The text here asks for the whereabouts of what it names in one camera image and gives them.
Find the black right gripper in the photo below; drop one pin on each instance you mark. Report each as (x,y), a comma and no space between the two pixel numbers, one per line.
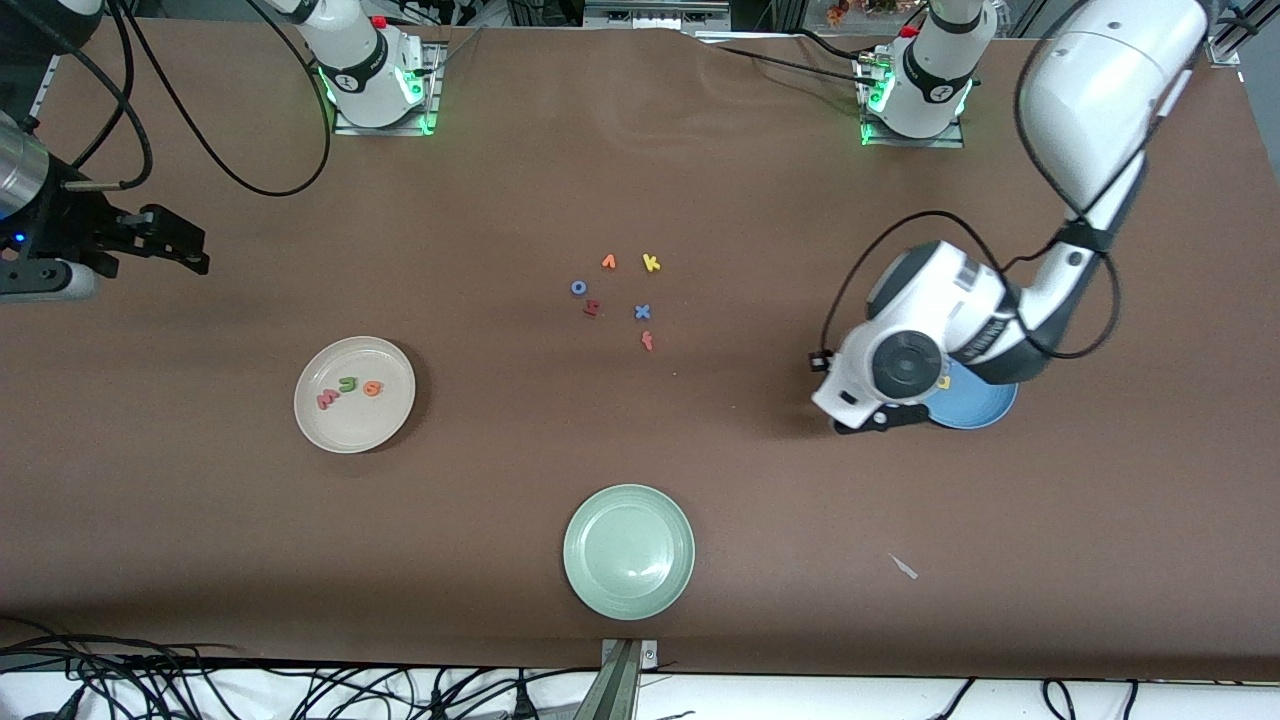
(62,225)

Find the pink red foam letter w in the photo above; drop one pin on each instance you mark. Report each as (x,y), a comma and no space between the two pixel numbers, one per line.
(328,400)

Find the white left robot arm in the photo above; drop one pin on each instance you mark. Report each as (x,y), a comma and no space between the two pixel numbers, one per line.
(1100,100)

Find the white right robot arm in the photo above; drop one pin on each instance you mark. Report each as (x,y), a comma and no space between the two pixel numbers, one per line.
(365,70)

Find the beige brown plate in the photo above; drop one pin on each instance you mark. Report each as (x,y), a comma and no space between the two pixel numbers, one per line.
(355,425)

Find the brown table cover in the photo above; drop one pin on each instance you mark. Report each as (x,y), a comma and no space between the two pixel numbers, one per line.
(200,550)

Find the grey power strip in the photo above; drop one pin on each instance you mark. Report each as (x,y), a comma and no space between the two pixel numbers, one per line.
(650,14)

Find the pale green plate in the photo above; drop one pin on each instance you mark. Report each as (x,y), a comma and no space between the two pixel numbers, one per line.
(629,552)

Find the small grey paper scrap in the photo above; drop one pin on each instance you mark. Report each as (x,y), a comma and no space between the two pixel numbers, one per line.
(903,566)

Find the blue plate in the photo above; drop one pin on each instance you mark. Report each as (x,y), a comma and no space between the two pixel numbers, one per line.
(975,405)

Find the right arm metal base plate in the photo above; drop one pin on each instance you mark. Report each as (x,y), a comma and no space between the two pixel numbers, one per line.
(425,112)

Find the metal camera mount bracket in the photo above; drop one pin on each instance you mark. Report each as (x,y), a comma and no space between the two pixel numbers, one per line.
(620,680)

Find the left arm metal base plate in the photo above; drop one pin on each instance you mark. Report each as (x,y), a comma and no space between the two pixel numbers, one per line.
(910,142)

